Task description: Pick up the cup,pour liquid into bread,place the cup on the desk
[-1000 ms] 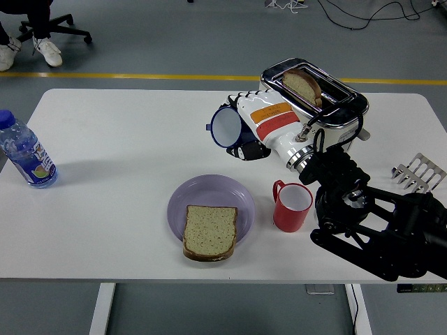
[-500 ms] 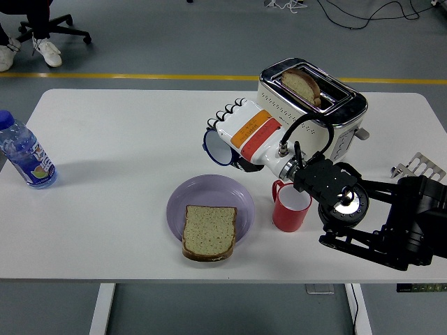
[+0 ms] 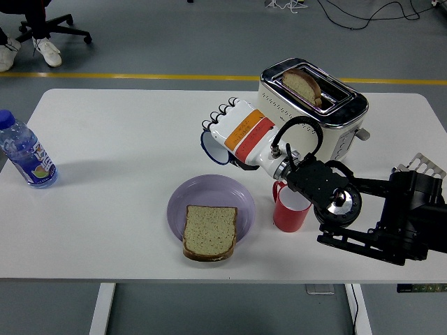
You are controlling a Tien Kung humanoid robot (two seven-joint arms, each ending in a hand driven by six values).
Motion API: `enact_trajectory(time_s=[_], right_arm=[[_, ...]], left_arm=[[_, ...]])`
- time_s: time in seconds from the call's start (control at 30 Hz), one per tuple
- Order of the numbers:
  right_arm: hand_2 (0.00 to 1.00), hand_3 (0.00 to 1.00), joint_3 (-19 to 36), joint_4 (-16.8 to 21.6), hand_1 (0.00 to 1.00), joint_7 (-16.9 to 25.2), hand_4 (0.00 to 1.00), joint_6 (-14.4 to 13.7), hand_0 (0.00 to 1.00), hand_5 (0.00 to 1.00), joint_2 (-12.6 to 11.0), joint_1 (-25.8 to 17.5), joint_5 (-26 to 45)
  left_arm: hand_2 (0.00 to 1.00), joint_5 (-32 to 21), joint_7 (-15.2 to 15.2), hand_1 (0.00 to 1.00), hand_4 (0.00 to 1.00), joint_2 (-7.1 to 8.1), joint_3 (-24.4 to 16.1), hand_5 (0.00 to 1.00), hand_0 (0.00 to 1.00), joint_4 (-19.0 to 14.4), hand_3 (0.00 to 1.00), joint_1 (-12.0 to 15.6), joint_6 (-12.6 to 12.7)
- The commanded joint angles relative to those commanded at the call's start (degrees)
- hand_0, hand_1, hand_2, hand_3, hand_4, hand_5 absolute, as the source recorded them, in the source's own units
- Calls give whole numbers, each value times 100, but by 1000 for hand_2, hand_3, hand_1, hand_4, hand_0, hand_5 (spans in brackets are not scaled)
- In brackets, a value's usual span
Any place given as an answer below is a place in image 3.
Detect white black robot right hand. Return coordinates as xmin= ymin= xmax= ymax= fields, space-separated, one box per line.
xmin=201 ymin=96 xmax=286 ymax=175

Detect blue enamel cup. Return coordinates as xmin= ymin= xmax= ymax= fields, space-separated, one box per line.
xmin=200 ymin=131 xmax=233 ymax=166

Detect round-topped bread slice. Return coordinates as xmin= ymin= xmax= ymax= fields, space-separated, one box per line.
xmin=281 ymin=68 xmax=322 ymax=107

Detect red enamel cup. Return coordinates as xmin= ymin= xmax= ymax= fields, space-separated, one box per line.
xmin=272 ymin=180 xmax=312 ymax=232

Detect flat square bread slice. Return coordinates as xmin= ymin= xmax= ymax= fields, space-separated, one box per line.
xmin=182 ymin=204 xmax=239 ymax=262

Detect cream chrome toaster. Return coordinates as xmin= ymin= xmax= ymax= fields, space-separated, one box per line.
xmin=257 ymin=57 xmax=370 ymax=165

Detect purple round plate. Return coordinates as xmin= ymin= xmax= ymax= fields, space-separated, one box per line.
xmin=166 ymin=174 xmax=256 ymax=249

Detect yellow floor tape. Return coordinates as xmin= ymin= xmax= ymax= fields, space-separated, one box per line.
xmin=0 ymin=71 xmax=447 ymax=86

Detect silver metal toast rack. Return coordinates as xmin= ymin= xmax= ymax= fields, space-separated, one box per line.
xmin=391 ymin=151 xmax=446 ymax=179

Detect seated person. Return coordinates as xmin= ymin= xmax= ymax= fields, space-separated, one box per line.
xmin=0 ymin=0 xmax=63 ymax=73

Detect blue-capped plastic drink bottle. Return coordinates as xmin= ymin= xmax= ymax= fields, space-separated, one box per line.
xmin=0 ymin=110 xmax=59 ymax=190

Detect black office chair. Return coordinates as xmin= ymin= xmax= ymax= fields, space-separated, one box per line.
xmin=15 ymin=12 xmax=93 ymax=45

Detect white table leg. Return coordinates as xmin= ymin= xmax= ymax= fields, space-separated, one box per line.
xmin=344 ymin=283 xmax=373 ymax=335
xmin=89 ymin=283 xmax=117 ymax=335

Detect black table control panel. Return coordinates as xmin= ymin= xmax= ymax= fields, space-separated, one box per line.
xmin=396 ymin=283 xmax=447 ymax=293

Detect white floor cables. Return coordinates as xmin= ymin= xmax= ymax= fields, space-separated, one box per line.
xmin=264 ymin=0 xmax=308 ymax=15

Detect black floor cable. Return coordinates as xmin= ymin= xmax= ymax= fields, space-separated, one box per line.
xmin=316 ymin=0 xmax=447 ymax=31

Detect clear bracket under table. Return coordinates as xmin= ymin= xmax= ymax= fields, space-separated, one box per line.
xmin=305 ymin=283 xmax=335 ymax=296

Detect black cable at table leg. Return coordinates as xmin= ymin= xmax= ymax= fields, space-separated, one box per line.
xmin=350 ymin=284 xmax=360 ymax=335

